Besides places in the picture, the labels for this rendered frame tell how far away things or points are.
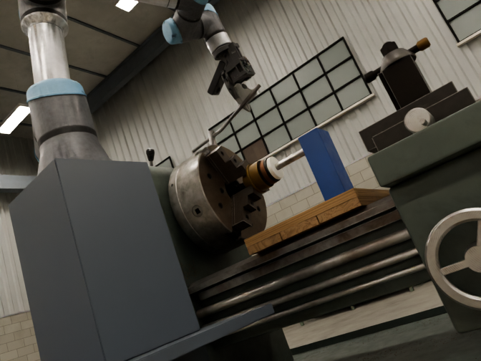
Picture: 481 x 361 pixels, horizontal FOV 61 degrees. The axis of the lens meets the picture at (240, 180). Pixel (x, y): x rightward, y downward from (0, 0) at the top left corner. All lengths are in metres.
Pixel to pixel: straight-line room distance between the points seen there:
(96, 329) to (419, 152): 0.58
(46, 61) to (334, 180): 0.77
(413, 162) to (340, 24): 8.14
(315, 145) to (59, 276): 0.67
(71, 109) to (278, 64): 8.38
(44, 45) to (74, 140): 0.39
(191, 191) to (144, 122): 10.33
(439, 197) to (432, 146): 0.09
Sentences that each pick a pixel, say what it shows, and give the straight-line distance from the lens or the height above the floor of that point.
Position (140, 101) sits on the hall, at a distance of 11.62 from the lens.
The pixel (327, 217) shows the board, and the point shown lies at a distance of 0.91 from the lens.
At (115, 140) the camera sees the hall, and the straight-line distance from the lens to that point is 12.25.
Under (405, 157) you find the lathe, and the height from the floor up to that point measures 0.89.
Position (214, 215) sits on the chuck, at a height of 1.01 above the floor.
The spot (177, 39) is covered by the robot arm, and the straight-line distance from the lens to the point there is 1.32.
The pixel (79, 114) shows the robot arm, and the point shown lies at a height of 1.22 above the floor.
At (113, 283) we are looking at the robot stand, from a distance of 0.72.
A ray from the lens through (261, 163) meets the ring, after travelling 1.16.
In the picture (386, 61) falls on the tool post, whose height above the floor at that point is 1.13.
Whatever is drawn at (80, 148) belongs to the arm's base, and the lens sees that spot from 0.85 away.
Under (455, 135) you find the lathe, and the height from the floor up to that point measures 0.89.
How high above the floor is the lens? 0.77
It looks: 15 degrees up
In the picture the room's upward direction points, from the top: 21 degrees counter-clockwise
